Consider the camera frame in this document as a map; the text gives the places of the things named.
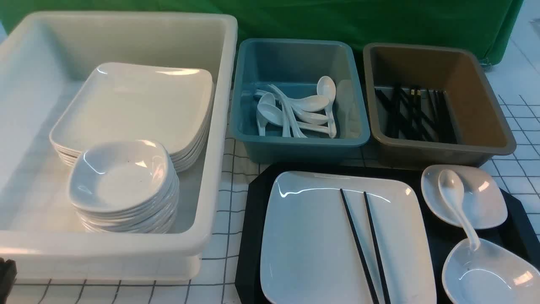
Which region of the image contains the black chopstick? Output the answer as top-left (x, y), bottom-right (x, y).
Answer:
top-left (363, 192), bottom-right (391, 304)
top-left (339, 189), bottom-right (380, 304)

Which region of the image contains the stack of white square plates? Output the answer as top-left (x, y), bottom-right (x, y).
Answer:
top-left (49, 62), bottom-right (214, 172)

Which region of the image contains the black serving tray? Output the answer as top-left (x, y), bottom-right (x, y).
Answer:
top-left (235, 163), bottom-right (539, 304)

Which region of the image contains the white spoon in bin far left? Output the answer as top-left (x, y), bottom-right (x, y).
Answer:
top-left (255, 90), bottom-right (276, 136)

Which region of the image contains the stack of small white bowls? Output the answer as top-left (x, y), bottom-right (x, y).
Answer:
top-left (66, 140), bottom-right (180, 233)

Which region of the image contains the blue plastic bin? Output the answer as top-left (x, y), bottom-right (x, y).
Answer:
top-left (229, 38), bottom-right (371, 164)

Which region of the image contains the white ceramic soup spoon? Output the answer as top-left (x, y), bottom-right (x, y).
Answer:
top-left (438, 169), bottom-right (481, 252)

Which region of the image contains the bundle of black chopsticks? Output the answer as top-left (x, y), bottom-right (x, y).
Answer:
top-left (375, 84), bottom-right (458, 144)

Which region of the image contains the white spoon in bin middle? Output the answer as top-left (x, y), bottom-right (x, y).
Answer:
top-left (254, 89), bottom-right (332, 112)

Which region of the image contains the large white square plate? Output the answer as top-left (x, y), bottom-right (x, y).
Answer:
top-left (260, 171), bottom-right (437, 304)

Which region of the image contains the small white bowl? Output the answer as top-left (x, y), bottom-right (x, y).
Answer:
top-left (441, 239), bottom-right (540, 304)
top-left (421, 164), bottom-right (508, 230)

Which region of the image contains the brown plastic bin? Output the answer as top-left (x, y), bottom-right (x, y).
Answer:
top-left (363, 43), bottom-right (517, 168)

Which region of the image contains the white spoon in bin upright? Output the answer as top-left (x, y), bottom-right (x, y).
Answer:
top-left (316, 76), bottom-right (337, 138)

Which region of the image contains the large white plastic tub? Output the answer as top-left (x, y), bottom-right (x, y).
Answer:
top-left (1, 11), bottom-right (238, 283)

